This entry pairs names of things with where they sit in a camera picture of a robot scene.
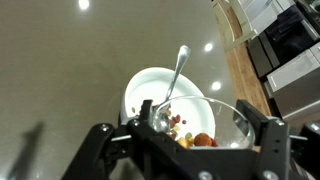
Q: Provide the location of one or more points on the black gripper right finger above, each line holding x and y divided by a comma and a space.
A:
275, 150

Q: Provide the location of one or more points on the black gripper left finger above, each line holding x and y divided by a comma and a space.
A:
90, 153

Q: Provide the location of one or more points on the clear glass bowl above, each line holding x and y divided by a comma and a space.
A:
230, 116

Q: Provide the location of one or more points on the colourful cereal pieces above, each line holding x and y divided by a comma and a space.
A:
201, 139
176, 119

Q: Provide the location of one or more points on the white ceramic bowl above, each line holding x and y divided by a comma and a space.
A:
146, 86

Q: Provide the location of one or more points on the narrow white cabinet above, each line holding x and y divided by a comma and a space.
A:
293, 68

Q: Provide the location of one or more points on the black and steel stove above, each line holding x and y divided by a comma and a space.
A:
286, 40

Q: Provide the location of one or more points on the silver metal spoon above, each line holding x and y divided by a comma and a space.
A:
178, 68

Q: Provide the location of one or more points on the dark hanging towel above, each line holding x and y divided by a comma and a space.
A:
283, 20

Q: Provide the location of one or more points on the cream wooden chair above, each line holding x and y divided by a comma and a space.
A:
233, 23

